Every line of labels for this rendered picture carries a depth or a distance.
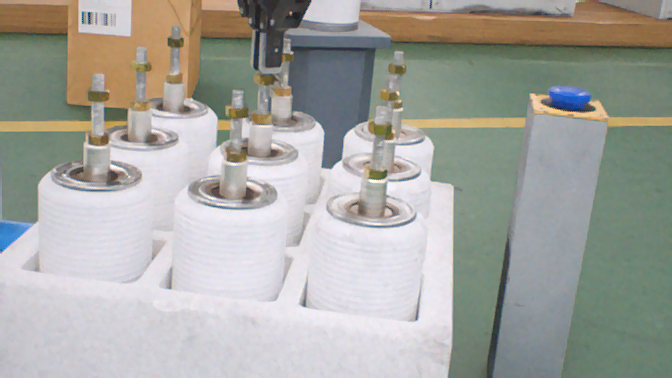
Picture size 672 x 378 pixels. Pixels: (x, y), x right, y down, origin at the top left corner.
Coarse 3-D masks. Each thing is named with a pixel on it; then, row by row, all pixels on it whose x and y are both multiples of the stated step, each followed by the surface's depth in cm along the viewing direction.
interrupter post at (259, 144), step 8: (256, 128) 91; (264, 128) 91; (256, 136) 91; (264, 136) 91; (248, 144) 92; (256, 144) 92; (264, 144) 92; (248, 152) 93; (256, 152) 92; (264, 152) 92
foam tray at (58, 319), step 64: (320, 192) 105; (448, 192) 109; (0, 256) 83; (448, 256) 91; (0, 320) 79; (64, 320) 79; (128, 320) 78; (192, 320) 77; (256, 320) 77; (320, 320) 77; (384, 320) 78; (448, 320) 79
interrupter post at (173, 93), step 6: (168, 84) 103; (174, 84) 103; (180, 84) 104; (168, 90) 103; (174, 90) 103; (180, 90) 104; (168, 96) 104; (174, 96) 103; (180, 96) 104; (168, 102) 104; (174, 102) 104; (180, 102) 104; (168, 108) 104; (174, 108) 104; (180, 108) 104
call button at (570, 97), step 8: (552, 88) 95; (560, 88) 95; (568, 88) 95; (576, 88) 96; (552, 96) 94; (560, 96) 94; (568, 96) 93; (576, 96) 93; (584, 96) 93; (560, 104) 94; (568, 104) 94; (576, 104) 94; (584, 104) 95
